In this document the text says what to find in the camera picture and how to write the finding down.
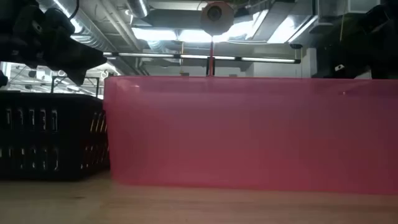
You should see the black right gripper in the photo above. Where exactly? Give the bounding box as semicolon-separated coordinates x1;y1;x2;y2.
312;14;374;79

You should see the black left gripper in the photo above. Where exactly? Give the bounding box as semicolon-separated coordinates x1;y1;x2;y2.
18;5;108;86

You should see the black perforated plastic basket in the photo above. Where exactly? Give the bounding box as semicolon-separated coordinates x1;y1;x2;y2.
0;90;111;182

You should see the pink plastic bin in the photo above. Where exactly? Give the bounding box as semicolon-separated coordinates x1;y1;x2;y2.
103;75;398;196

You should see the long light bar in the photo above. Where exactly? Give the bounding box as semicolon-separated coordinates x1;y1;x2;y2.
102;51;302;65

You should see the overhead camera on red pole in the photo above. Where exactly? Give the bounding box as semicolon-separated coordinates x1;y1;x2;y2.
200;1;235;77

